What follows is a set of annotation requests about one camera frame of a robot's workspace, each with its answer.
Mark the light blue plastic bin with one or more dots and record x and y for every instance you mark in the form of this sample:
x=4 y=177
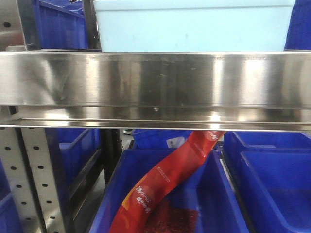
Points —
x=193 y=25

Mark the right shelf steel beam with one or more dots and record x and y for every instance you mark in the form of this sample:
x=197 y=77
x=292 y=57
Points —
x=222 y=91

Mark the blue bin left shelf front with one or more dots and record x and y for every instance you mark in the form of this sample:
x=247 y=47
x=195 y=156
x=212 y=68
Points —
x=9 y=219

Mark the tilted blue bin behind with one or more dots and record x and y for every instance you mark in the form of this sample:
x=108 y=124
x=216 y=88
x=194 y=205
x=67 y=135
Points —
x=160 y=139

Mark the blue bin right rear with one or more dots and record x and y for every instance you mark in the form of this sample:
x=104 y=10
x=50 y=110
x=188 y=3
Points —
x=236 y=142

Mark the blue bin with red bag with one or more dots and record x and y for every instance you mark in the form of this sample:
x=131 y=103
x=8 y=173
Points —
x=207 y=191

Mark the red snack bag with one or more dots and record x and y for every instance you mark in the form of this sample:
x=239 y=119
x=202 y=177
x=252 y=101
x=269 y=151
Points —
x=160 y=180

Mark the blue bin right front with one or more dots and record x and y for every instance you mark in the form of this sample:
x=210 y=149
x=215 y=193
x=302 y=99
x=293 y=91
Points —
x=276 y=190

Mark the perforated steel upright post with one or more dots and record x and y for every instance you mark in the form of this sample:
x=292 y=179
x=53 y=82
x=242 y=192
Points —
x=33 y=166

